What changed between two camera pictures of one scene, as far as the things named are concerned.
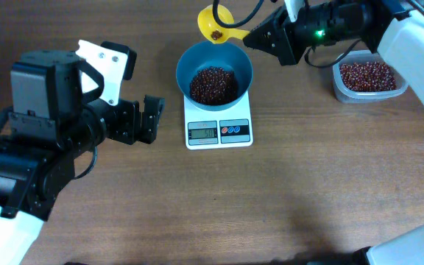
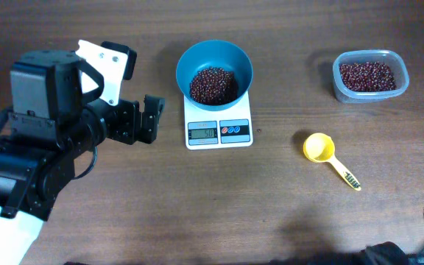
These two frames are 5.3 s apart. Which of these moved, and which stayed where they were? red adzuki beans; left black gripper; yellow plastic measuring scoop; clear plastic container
Moved: yellow plastic measuring scoop
Stayed: clear plastic container; red adzuki beans; left black gripper
